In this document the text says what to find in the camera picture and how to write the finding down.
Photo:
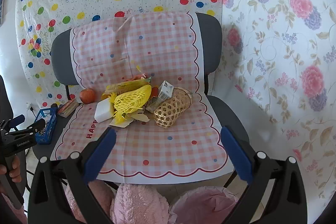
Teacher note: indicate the floral print sheet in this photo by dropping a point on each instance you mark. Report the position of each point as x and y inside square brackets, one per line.
[275, 56]

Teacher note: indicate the woven bamboo basket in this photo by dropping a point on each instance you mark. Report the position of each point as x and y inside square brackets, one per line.
[172, 109]

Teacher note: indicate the pink checked cloth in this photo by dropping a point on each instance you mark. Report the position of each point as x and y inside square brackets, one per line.
[162, 56]

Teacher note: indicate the person's left hand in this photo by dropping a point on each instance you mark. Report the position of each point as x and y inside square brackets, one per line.
[15, 170]

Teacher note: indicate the yellow snack wrapper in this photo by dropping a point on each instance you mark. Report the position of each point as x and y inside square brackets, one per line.
[122, 87]

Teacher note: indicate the white foam block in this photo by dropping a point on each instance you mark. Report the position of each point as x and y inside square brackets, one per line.
[103, 110]

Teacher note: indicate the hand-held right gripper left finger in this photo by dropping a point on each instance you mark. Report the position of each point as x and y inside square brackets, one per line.
[102, 151]

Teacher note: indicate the pink trash bag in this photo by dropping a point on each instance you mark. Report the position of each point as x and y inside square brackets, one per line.
[207, 203]

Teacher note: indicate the orange spiral notebook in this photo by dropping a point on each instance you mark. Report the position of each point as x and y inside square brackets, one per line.
[68, 108]

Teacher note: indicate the yellow foam fruit net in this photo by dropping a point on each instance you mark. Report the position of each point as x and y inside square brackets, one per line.
[132, 100]

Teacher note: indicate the blue plastic basket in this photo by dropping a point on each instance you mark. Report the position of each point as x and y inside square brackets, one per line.
[48, 119]

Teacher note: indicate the blue white packet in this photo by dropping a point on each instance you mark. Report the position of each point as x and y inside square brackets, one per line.
[165, 90]

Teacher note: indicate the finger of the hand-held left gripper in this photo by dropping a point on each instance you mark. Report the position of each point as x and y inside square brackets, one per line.
[17, 119]
[35, 126]

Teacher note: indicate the red apple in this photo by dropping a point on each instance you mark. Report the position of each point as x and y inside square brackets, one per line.
[88, 96]

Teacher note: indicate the white paper scrap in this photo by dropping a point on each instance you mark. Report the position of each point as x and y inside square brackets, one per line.
[137, 119]

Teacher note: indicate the person's left forearm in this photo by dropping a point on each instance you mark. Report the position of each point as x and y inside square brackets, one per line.
[11, 209]

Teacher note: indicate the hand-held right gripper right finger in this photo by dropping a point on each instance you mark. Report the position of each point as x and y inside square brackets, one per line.
[236, 155]

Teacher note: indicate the pink plush slippers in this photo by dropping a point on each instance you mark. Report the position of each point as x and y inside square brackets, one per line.
[136, 205]

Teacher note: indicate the clear plastic wrapper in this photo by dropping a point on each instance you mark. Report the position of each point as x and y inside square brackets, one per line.
[153, 106]

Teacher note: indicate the grey office chair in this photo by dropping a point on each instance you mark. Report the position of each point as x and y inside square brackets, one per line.
[61, 56]

